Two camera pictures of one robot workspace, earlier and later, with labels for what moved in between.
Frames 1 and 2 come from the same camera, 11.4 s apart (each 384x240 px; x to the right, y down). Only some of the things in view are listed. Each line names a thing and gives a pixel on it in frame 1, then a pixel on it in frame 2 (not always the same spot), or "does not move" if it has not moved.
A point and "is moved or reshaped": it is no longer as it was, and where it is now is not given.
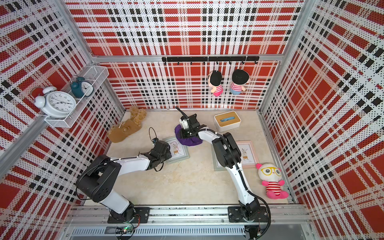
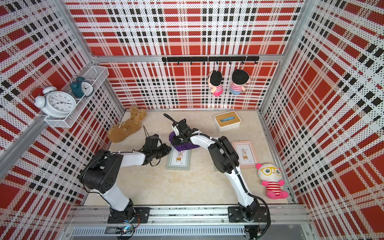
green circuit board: x=125 y=230 does not move
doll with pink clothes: x=215 y=80 does not move
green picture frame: x=178 y=151 is moved or reshaped
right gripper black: x=183 y=133 to x=175 y=138
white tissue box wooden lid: x=227 y=121 does not move
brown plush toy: x=127 y=127 does not move
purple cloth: x=187 y=141 is moved or reshaped
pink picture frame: x=248 y=156 does not move
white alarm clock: x=55 y=103 does not move
